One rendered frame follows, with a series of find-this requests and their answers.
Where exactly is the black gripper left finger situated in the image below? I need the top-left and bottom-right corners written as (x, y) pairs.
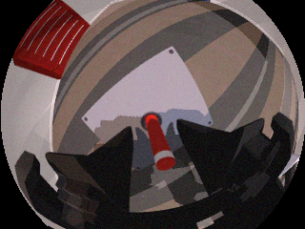
top-left (46, 126), bottom-right (133, 213)

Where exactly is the red peg with white band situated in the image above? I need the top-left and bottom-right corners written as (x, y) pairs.
top-left (145, 114), bottom-right (176, 171)

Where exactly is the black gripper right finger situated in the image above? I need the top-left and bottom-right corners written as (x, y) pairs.
top-left (176, 117), bottom-right (264, 196)

